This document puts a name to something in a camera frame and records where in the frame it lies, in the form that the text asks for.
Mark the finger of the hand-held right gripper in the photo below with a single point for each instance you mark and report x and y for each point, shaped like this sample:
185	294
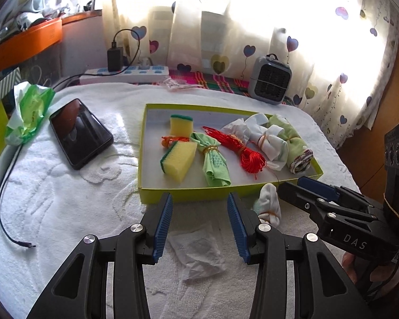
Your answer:
316	184
296	194

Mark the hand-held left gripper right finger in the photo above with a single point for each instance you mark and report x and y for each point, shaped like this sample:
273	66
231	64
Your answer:
237	229

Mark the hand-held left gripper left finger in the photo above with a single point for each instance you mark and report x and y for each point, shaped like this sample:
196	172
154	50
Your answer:
163	226

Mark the small white sock bundle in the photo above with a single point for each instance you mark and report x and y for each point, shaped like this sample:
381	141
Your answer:
269	206

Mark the green towel red trim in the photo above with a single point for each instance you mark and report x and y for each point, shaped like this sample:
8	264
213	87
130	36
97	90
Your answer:
294	144

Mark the yellow-green cardboard box tray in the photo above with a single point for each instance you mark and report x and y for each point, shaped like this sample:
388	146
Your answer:
153	172

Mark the large white cloth bundle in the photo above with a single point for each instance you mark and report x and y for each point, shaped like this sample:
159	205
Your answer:
269	143

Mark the yellow green scouring sponge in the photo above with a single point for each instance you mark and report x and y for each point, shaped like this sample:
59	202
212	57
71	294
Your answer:
178	161
182	124

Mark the green cloth bundle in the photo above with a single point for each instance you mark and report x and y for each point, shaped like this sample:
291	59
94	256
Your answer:
212	162

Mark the small orange mesh bundle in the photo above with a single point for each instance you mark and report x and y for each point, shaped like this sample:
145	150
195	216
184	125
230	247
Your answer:
168	141

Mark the thin white cloth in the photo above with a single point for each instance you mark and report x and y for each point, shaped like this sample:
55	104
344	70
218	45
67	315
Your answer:
234	128

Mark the person's right hand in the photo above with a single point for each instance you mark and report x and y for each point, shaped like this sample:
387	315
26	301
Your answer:
350	265

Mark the crumpled clear plastic bag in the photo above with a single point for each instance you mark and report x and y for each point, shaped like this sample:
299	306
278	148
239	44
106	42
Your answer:
199	252

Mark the small grey space heater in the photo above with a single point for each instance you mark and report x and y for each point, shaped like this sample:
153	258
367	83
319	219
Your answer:
269	79

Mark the black smartphone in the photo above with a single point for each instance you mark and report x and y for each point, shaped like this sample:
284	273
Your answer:
79	133

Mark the colourful plaid cloth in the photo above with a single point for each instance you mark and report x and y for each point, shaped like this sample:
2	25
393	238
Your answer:
216	81

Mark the small clear plastic packet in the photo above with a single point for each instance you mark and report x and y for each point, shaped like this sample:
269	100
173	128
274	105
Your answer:
179	84

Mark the white power strip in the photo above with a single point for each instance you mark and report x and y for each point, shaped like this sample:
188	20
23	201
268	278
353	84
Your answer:
126	73

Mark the cream heart-print curtain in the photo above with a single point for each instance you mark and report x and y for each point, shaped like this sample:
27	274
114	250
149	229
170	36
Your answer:
286	23

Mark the white plug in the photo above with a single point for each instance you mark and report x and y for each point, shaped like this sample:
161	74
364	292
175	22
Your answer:
145	62

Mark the black charger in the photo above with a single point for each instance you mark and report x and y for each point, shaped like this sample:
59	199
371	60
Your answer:
114	58

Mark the green tissue pack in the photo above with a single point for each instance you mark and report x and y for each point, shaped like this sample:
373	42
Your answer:
28	113

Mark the orange plastic tray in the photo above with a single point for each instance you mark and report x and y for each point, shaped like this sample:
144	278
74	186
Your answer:
23	41

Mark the pile of household clutter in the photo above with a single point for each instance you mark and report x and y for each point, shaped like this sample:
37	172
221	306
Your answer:
23	10

